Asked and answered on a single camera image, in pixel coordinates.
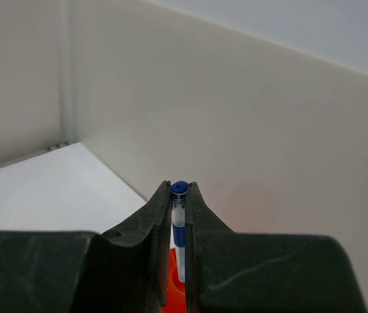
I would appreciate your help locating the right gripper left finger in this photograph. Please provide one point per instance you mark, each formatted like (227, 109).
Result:
(124, 269)

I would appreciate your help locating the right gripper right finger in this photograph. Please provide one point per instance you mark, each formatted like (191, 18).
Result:
(227, 271)

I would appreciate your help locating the blue pen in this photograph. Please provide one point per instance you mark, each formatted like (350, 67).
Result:
(178, 194)

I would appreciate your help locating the orange round compartment container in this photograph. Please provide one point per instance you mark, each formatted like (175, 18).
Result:
(176, 298)

